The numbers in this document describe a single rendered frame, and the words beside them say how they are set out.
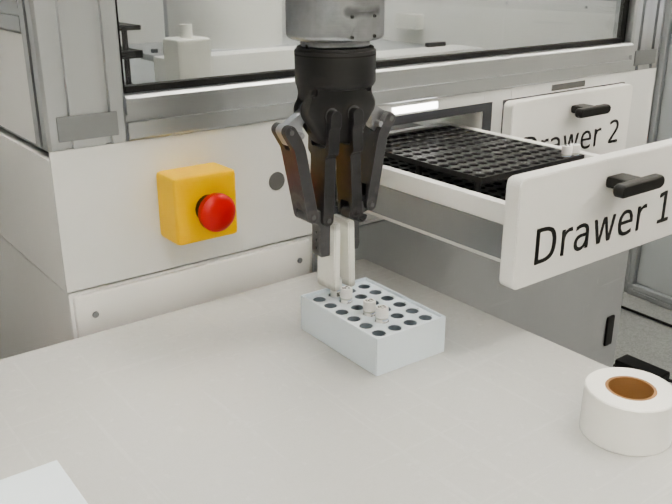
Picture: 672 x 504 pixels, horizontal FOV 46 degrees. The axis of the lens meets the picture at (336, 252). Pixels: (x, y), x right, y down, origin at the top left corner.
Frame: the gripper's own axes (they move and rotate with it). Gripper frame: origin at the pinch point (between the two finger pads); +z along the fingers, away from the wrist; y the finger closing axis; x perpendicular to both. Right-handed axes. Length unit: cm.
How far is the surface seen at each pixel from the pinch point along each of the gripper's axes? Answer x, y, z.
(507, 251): -12.7, 10.8, -1.4
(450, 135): 14.3, 29.0, -5.7
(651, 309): 76, 187, 84
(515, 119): 15.1, 42.3, -6.2
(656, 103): 88, 193, 17
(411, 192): 2.8, 12.3, -3.4
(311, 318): -0.4, -3.4, 6.2
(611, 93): 16, 65, -8
